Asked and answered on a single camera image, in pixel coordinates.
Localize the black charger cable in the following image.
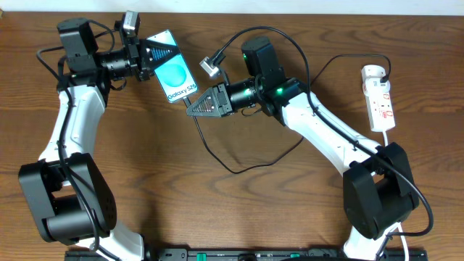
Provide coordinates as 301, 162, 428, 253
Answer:
182, 53, 392, 175

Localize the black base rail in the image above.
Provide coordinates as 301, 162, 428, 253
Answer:
64, 248, 428, 261

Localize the white power strip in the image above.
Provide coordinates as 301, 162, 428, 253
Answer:
361, 65, 396, 132

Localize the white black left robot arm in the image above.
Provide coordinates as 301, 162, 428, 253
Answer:
18, 11, 163, 260

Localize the blue Galaxy smartphone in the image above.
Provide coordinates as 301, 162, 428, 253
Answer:
147, 30, 199, 103

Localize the white charger adapter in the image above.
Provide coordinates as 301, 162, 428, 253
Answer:
362, 78, 391, 96

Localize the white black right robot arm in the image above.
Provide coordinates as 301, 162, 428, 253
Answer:
186, 36, 426, 260

